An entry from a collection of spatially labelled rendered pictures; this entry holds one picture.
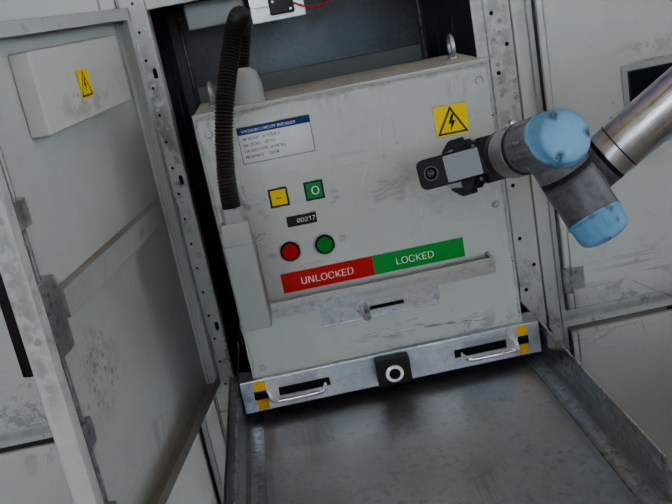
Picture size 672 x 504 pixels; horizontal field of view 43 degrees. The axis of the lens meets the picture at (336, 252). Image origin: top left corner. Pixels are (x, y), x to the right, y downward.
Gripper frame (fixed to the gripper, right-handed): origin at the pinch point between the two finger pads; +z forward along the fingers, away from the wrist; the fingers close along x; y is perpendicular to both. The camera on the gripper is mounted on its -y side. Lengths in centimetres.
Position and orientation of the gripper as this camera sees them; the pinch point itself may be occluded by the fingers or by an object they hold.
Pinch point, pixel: (439, 173)
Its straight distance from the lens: 142.3
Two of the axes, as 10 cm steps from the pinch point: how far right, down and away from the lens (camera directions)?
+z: -2.9, 0.4, 9.6
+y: 9.2, -2.7, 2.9
